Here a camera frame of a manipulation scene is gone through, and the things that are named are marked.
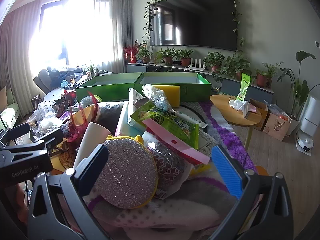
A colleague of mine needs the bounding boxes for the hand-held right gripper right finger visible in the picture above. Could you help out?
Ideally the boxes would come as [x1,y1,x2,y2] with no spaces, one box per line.
[211,145,294,240]

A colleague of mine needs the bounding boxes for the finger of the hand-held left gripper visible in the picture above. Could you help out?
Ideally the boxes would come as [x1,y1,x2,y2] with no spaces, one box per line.
[0,128,64,159]
[0,123,31,147]

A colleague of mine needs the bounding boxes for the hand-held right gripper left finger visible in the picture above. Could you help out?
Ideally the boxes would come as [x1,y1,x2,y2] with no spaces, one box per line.
[28,144,110,240]

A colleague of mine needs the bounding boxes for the silver glitter scrubber pad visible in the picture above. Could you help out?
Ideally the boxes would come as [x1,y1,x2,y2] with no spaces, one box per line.
[94,138,158,209]

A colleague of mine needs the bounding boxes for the steel wool packet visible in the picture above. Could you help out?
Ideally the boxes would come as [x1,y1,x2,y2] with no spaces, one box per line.
[142,119,211,199]

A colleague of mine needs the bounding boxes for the green cardboard box base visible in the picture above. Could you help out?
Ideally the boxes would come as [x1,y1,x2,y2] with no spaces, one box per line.
[135,72,212,103]

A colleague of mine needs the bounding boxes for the clear plastic containers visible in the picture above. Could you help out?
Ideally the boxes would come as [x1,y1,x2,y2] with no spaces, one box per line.
[31,100,64,137]

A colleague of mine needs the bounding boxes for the red feather toy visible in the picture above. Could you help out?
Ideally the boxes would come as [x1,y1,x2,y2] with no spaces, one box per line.
[67,91,101,144]

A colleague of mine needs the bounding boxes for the green sofa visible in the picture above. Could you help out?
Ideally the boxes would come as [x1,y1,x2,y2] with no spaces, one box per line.
[0,87,17,132]

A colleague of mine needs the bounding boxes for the woven yellow mat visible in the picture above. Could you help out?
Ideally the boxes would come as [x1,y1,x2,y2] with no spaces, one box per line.
[49,149,78,173]

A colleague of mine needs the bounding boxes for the yellow barcode packet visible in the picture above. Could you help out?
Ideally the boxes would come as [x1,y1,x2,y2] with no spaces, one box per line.
[189,163,212,178]

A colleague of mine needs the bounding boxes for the white cardboard box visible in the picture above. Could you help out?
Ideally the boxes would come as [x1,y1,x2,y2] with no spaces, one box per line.
[74,122,112,168]

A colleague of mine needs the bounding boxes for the white printed packet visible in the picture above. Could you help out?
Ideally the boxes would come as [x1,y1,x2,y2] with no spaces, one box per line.
[199,131,222,157]

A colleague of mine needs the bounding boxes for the orange stool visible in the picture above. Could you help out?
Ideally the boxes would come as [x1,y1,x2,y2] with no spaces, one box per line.
[254,165,270,177]

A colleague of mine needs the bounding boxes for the purple white printed blanket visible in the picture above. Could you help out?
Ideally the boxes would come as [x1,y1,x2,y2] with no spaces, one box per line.
[82,100,269,240]

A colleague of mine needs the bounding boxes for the yellow cloth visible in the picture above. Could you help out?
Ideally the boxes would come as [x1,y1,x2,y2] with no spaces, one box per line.
[71,104,98,126]

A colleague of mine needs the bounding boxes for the round coffee table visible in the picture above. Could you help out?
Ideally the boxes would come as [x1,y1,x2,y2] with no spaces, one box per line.
[44,87,77,103]

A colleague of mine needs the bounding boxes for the silver mesh ball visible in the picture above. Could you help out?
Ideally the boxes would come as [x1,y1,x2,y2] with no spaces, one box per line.
[80,96,97,108]

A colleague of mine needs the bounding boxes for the grey armchair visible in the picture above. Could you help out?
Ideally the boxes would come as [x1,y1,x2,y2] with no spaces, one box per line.
[33,66,87,93]

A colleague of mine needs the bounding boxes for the round wooden side table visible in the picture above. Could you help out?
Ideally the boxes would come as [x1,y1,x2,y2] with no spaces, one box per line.
[209,94,262,148]

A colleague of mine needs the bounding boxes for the white stand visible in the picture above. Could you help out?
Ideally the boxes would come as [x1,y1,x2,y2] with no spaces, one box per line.
[240,100,251,118]

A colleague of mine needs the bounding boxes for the brown paper bag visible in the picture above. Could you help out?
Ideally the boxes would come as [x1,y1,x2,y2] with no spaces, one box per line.
[264,112,292,142]

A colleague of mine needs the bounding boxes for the white gloves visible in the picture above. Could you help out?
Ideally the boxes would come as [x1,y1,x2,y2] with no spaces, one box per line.
[228,99,248,111]

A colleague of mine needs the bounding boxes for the brown cardboard box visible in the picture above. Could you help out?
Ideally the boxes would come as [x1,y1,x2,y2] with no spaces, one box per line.
[249,98,270,131]

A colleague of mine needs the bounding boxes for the green snack packet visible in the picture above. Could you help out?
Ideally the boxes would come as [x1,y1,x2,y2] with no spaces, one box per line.
[130,101,200,150]

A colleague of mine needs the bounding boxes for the white paper packet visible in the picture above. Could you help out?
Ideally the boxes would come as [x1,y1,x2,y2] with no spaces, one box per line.
[128,88,156,128]

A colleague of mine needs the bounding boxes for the small spider plant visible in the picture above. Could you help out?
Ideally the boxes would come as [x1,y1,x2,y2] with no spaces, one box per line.
[83,64,100,77]

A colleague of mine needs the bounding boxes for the clear plastic bag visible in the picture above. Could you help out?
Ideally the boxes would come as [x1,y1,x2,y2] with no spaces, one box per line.
[264,100,287,118]

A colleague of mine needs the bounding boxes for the white robot vacuum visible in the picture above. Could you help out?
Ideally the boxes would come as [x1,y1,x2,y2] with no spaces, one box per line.
[296,132,315,155]

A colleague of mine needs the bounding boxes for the grey television cabinet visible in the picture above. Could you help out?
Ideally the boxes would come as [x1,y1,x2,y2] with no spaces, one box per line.
[126,62,273,97]

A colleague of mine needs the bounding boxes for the tall green packet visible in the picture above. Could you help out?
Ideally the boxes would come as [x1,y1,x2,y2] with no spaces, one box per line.
[236,72,251,102]

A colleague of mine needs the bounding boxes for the clear plastic wrapped bundle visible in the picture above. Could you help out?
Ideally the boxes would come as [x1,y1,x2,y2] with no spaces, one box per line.
[142,84,173,112]

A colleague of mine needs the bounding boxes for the yellow sponge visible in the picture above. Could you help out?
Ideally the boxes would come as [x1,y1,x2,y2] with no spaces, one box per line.
[155,85,181,107]

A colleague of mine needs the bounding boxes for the white air purifier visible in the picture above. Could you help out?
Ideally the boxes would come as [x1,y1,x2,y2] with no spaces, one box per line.
[298,94,320,133]

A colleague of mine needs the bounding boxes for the window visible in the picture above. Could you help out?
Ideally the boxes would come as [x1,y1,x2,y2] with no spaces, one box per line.
[30,0,115,68]

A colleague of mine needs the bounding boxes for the tall leafy floor plant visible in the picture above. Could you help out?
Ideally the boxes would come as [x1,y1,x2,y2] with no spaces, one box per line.
[277,50,320,121]

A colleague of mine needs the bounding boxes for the row of potted plants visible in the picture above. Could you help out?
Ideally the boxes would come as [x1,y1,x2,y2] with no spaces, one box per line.
[136,39,284,88]

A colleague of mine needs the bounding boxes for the white router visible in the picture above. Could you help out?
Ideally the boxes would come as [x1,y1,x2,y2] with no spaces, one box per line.
[187,58,206,71]

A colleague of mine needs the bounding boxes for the red flower vase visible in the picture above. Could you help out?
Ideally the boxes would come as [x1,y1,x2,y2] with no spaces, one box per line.
[123,43,141,64]

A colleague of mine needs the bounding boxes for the grey window curtains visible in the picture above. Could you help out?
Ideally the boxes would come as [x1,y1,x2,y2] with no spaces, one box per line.
[0,0,133,100]

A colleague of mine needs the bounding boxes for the wall television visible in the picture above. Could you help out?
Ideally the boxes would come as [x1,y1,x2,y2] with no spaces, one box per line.
[149,0,237,52]

